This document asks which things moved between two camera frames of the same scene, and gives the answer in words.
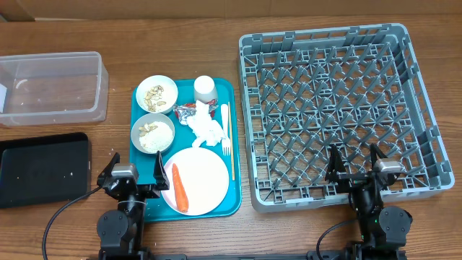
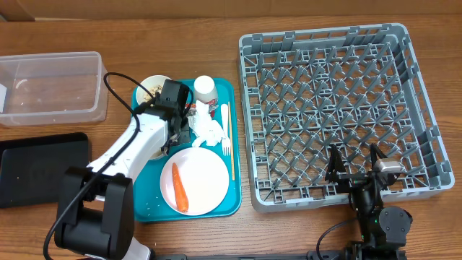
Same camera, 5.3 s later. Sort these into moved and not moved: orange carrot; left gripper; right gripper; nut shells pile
Moved: left gripper
Not moved: nut shells pile; right gripper; orange carrot
